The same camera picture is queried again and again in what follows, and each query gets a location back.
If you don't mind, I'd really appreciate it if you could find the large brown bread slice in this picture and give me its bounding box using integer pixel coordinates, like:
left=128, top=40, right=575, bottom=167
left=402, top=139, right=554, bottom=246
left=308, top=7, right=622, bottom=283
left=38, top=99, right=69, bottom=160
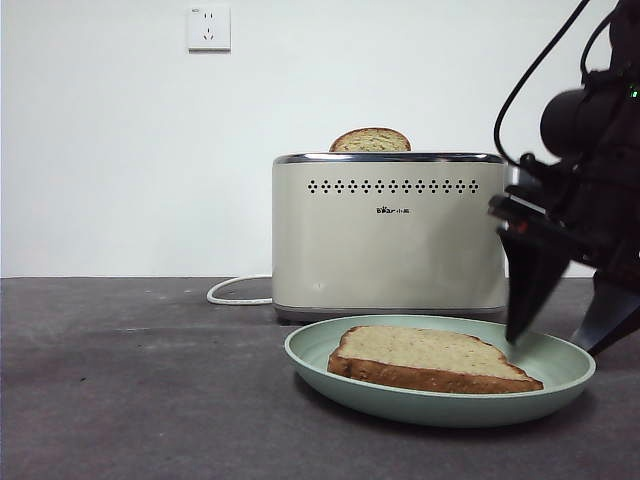
left=327, top=324, right=545, bottom=395

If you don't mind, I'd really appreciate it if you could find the small brown bread slice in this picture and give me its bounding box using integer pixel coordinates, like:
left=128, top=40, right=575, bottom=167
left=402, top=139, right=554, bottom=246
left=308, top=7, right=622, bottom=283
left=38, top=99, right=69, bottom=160
left=328, top=127, right=413, bottom=153

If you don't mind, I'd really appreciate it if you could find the white wall socket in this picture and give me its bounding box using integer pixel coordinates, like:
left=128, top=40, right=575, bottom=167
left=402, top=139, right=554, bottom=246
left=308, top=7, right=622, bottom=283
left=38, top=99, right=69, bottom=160
left=187, top=3, right=233, bottom=54

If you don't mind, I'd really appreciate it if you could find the cream toaster with chrome top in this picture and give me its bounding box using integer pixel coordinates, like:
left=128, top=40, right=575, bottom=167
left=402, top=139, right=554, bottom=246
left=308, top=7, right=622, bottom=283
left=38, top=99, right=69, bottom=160
left=271, top=151, right=511, bottom=324

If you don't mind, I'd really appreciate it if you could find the pale green round plate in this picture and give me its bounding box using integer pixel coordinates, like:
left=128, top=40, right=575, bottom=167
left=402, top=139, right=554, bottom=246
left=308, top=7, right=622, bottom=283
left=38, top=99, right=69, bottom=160
left=283, top=313, right=597, bottom=429

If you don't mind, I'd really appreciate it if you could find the white toaster power cable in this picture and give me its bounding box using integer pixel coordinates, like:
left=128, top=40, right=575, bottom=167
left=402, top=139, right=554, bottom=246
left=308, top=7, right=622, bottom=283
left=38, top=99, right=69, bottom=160
left=206, top=274, right=275, bottom=307

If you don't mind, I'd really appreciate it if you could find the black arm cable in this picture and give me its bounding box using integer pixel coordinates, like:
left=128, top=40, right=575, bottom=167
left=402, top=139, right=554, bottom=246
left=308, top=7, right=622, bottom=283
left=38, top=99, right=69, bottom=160
left=579, top=7, right=624, bottom=79
left=493, top=0, right=594, bottom=161

